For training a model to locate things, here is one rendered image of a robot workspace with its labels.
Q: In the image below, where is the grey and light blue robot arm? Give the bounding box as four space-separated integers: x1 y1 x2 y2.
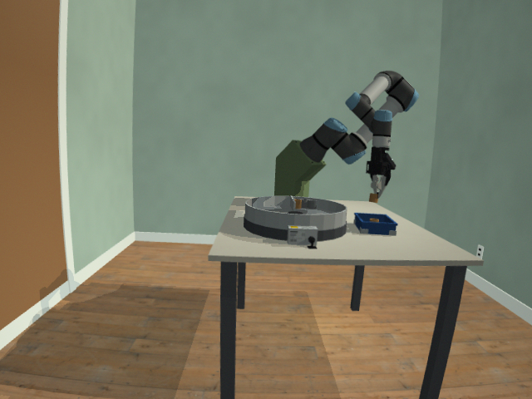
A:
300 71 419 165

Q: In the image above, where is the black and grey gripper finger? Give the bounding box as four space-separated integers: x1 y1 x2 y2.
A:
377 170 391 199
370 175 379 194

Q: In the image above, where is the blue crate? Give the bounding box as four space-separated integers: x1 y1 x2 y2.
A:
353 213 397 236

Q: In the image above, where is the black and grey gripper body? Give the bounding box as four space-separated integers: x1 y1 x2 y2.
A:
366 146 390 175

